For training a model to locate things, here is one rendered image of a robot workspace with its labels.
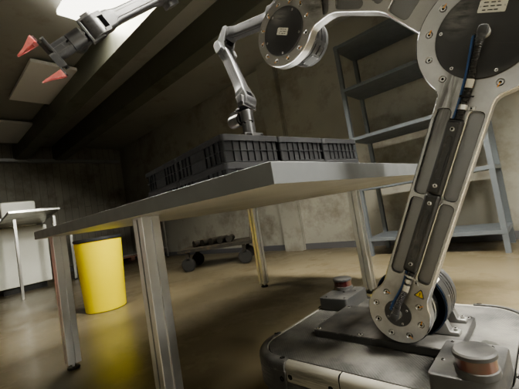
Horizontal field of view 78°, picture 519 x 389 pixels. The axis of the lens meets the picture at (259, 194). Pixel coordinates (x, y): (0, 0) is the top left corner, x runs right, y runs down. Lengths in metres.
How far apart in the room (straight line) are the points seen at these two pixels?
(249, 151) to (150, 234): 0.52
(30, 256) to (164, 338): 5.05
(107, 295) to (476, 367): 2.75
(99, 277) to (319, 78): 3.41
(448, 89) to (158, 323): 0.95
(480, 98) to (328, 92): 3.68
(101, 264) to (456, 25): 2.82
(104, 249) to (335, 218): 2.72
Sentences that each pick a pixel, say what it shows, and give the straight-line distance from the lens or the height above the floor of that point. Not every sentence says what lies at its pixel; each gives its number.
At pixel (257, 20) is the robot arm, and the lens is 1.61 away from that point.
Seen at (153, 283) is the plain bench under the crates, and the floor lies 0.46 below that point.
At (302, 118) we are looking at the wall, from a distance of 4.54.
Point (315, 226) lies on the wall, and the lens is 4.44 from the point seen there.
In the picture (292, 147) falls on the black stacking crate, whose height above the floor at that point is 0.89.
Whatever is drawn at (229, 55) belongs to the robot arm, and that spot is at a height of 1.38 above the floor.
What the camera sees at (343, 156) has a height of 0.84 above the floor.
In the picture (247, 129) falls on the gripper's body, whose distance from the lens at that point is 1.40.
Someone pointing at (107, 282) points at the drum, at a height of 0.24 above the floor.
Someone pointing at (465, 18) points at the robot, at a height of 0.92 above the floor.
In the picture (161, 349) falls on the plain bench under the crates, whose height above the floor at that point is 0.26.
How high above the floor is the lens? 0.62
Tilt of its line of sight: 3 degrees up
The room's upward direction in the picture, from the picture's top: 9 degrees counter-clockwise
